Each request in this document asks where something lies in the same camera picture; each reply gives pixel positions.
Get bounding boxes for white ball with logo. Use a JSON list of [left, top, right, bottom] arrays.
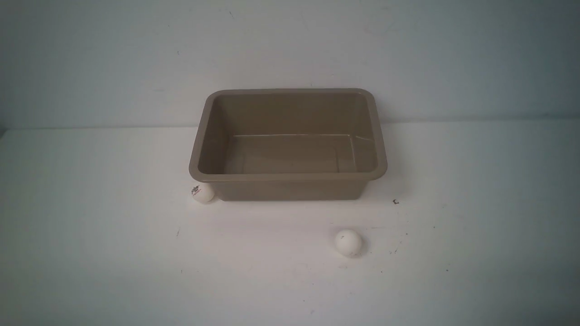
[[190, 182, 215, 204]]

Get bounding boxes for plain white table-tennis ball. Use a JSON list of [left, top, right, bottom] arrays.
[[334, 229, 364, 257]]

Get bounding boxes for tan plastic storage bin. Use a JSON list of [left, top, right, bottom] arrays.
[[188, 88, 388, 201]]

